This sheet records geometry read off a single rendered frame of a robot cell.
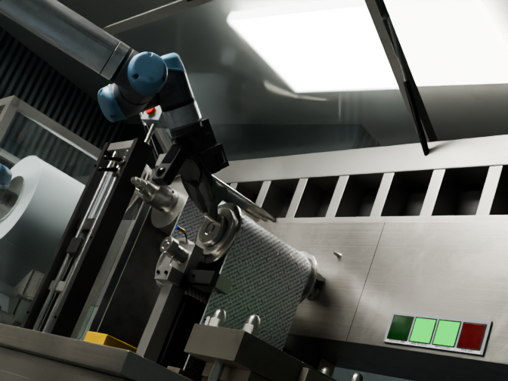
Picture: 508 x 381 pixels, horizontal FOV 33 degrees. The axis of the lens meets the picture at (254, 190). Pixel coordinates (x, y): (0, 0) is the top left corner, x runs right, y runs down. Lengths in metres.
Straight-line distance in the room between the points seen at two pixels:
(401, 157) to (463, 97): 2.06
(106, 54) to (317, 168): 0.85
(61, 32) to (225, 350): 0.66
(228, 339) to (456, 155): 0.71
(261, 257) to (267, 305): 0.11
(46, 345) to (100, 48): 0.55
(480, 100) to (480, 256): 2.36
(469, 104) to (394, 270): 2.33
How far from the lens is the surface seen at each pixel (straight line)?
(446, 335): 1.76
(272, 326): 1.90
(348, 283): 2.00
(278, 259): 1.90
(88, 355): 1.48
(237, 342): 1.60
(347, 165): 2.21
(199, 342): 1.68
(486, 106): 4.15
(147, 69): 1.62
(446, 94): 4.15
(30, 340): 1.68
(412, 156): 2.07
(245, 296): 1.85
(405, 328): 1.83
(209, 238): 1.84
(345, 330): 1.95
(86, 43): 1.63
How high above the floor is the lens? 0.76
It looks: 19 degrees up
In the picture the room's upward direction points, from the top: 21 degrees clockwise
